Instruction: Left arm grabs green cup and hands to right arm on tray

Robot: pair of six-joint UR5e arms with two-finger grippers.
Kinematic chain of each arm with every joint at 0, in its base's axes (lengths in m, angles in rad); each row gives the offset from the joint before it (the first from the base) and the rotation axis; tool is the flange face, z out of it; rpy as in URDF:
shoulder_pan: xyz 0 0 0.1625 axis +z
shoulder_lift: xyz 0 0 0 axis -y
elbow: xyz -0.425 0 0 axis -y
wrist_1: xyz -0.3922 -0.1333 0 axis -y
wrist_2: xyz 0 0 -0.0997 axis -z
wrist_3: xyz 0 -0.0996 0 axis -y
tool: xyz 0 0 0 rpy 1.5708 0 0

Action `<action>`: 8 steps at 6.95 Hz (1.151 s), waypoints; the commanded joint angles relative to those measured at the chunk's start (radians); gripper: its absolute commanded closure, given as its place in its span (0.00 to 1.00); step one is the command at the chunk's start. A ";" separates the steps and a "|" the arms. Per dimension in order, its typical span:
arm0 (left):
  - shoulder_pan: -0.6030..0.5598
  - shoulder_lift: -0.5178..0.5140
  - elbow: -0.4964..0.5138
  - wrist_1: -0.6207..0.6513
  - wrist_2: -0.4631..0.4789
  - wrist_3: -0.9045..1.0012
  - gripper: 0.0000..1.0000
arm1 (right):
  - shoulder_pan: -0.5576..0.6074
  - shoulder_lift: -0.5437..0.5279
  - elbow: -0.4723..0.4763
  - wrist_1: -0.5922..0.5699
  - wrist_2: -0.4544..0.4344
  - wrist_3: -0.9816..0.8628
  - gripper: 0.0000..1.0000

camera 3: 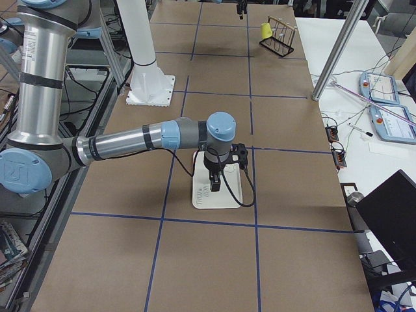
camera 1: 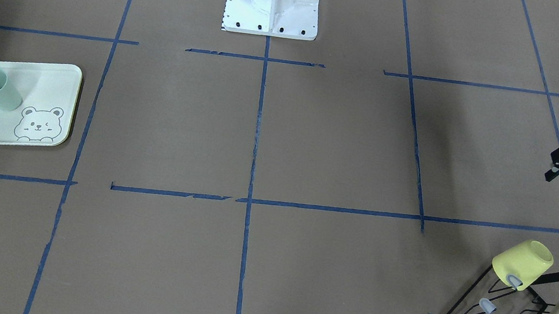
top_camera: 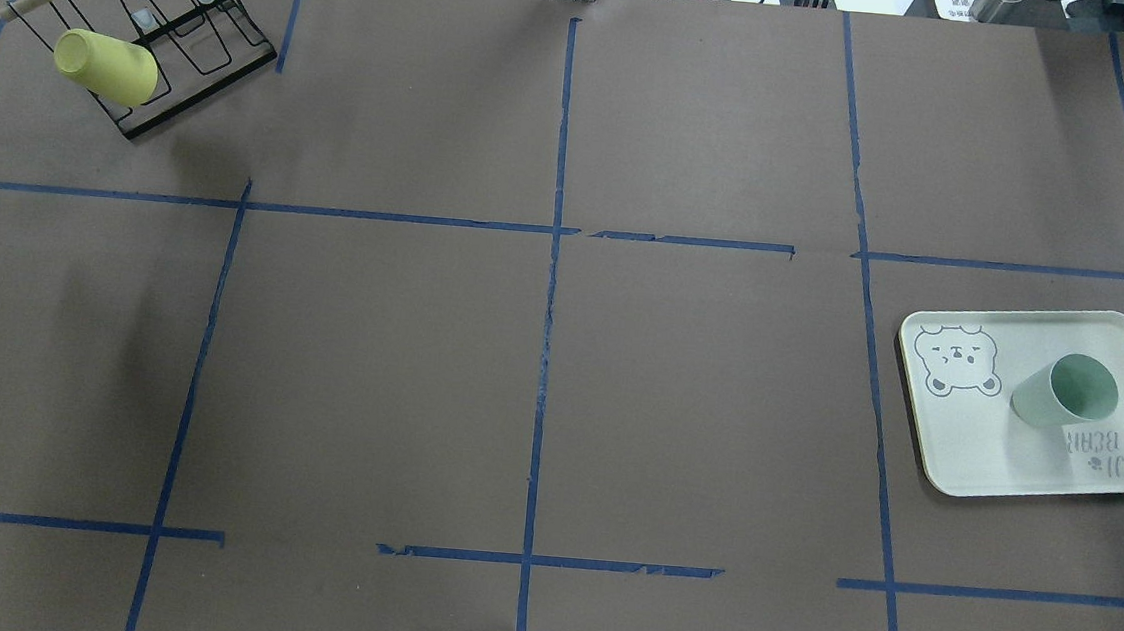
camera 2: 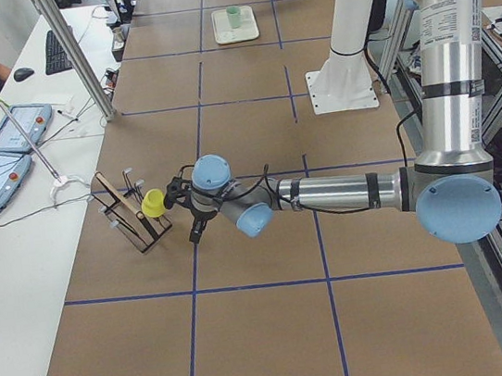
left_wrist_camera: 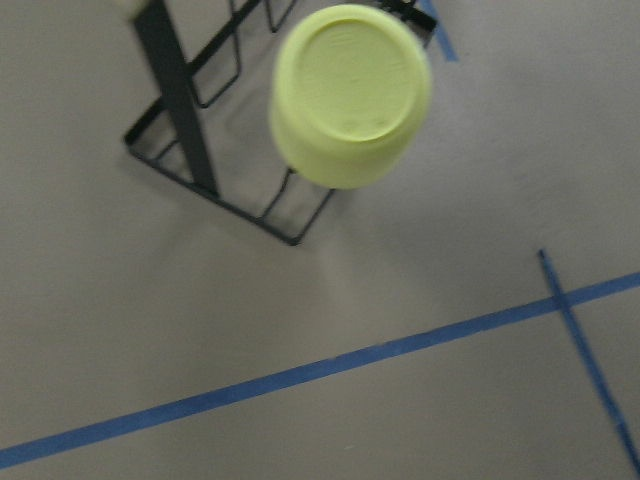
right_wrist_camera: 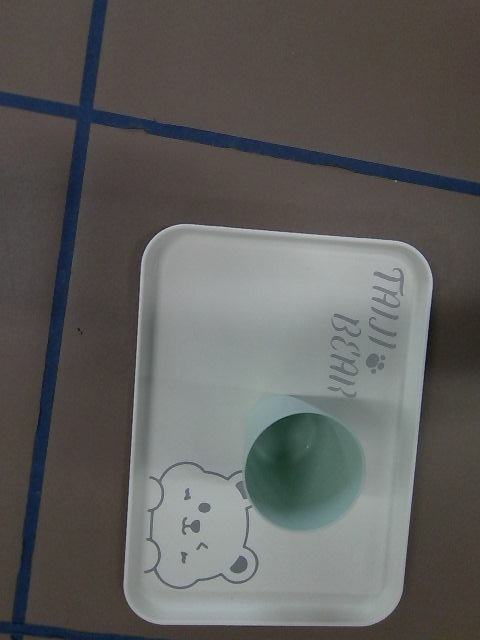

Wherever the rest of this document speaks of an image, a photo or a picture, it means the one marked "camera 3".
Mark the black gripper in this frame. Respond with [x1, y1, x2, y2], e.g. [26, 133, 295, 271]
[237, 0, 248, 20]
[203, 156, 224, 192]

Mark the cream bear print tray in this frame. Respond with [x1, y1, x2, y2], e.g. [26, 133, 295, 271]
[192, 152, 243, 209]

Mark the yellow plastic cup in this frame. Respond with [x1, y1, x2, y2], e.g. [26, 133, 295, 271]
[260, 22, 273, 40]

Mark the orange connector box near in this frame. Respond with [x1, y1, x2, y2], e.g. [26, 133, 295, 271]
[331, 148, 347, 169]

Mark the orange connector box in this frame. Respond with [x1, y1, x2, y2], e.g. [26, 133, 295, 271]
[325, 126, 339, 143]
[331, 148, 347, 169]

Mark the orange connector box far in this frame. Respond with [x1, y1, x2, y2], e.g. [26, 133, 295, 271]
[325, 126, 339, 143]

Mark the metal cylinder can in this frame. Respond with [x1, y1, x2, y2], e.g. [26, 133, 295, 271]
[346, 191, 364, 207]

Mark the upper teach pendant tablet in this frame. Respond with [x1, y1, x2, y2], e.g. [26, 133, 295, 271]
[359, 71, 400, 105]

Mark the teach pendant tablet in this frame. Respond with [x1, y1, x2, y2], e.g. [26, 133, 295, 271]
[370, 104, 415, 145]
[359, 71, 400, 105]

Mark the black laptop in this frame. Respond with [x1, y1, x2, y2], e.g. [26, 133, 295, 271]
[356, 170, 415, 270]

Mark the lower teach pendant tablet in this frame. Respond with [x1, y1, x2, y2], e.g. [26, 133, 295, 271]
[370, 104, 415, 145]

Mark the metal reacher grabber stick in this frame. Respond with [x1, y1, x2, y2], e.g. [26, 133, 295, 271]
[329, 81, 416, 127]

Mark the stack of books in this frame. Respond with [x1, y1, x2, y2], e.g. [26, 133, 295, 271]
[1, 220, 29, 292]

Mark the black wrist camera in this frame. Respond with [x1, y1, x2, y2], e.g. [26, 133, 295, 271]
[227, 143, 248, 171]

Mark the black wire cup rack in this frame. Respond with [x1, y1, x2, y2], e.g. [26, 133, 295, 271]
[259, 16, 298, 57]

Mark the aluminium frame post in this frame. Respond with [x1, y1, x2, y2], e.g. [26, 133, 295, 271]
[312, 0, 369, 101]

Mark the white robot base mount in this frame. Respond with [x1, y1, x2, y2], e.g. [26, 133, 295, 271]
[117, 0, 176, 107]

